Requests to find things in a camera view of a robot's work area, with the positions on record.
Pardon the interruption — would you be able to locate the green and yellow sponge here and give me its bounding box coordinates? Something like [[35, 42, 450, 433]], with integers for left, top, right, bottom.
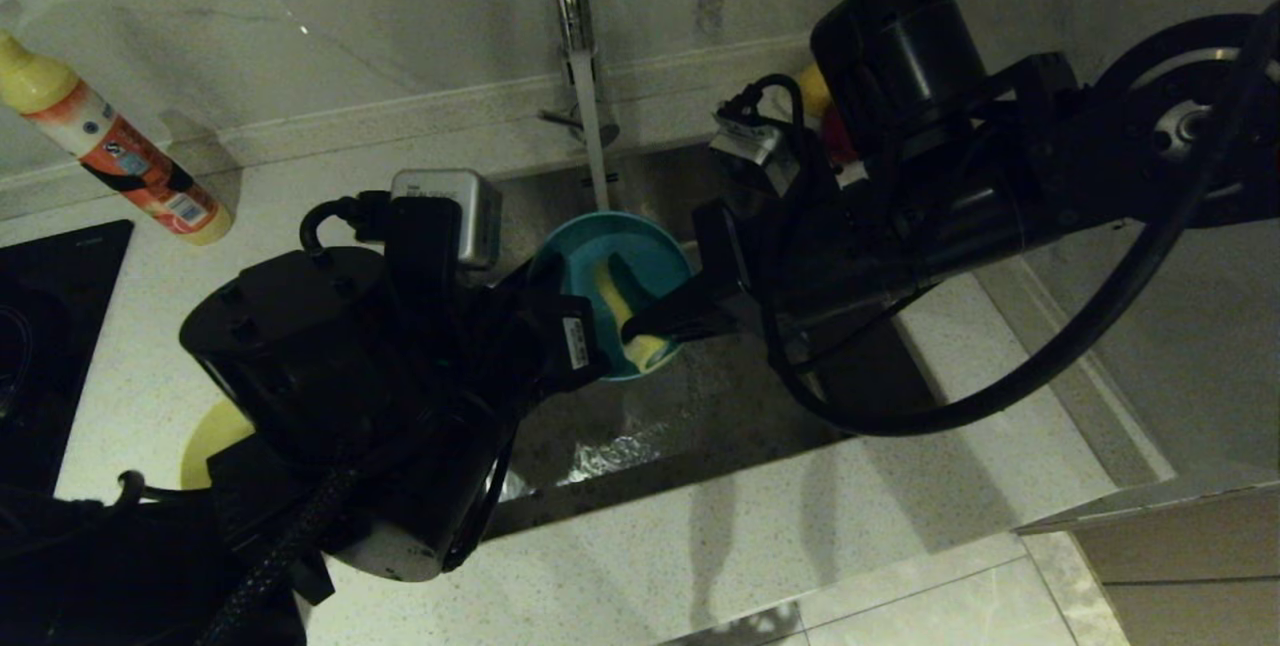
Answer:
[[595, 256, 673, 374]]

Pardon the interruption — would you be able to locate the blue plastic bowl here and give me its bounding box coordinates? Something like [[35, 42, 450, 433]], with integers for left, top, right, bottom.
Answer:
[[530, 211, 694, 382]]

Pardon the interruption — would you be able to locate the orange label dish soap bottle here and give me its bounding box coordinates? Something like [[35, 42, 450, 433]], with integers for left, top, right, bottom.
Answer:
[[0, 26, 236, 247]]

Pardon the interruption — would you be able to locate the stainless steel sink basin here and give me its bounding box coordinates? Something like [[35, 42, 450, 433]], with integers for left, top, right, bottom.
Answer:
[[480, 141, 941, 539]]

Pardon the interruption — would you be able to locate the dark red apple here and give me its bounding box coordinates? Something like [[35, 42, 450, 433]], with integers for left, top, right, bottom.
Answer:
[[822, 108, 859, 165]]

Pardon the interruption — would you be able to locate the yellow pear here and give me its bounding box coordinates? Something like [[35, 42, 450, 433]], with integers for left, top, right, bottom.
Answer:
[[797, 63, 833, 119]]

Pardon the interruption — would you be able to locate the running water stream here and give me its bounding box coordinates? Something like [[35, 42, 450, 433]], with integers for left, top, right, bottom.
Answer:
[[572, 51, 615, 217]]

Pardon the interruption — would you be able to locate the yellow plastic bowl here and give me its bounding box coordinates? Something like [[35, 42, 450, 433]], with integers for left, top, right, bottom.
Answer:
[[180, 398, 257, 490]]

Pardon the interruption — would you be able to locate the black induction cooktop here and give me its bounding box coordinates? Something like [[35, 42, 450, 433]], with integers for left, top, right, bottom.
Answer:
[[0, 219, 136, 499]]

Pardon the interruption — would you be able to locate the beige wooden cabinet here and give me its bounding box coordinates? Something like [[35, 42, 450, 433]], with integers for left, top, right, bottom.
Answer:
[[1015, 471, 1280, 646]]

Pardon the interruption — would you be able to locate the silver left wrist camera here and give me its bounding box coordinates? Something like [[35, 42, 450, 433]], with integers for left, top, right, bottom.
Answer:
[[390, 169, 503, 272]]

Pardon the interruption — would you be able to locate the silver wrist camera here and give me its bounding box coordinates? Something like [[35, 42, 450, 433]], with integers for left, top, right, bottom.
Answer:
[[390, 169, 503, 272], [708, 111, 801, 197]]

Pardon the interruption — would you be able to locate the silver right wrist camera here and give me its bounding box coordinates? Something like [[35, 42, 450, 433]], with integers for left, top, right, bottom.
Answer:
[[708, 111, 801, 197]]

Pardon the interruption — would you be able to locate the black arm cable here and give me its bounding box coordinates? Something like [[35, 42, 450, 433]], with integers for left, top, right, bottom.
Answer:
[[300, 194, 393, 257], [765, 0, 1280, 437]]

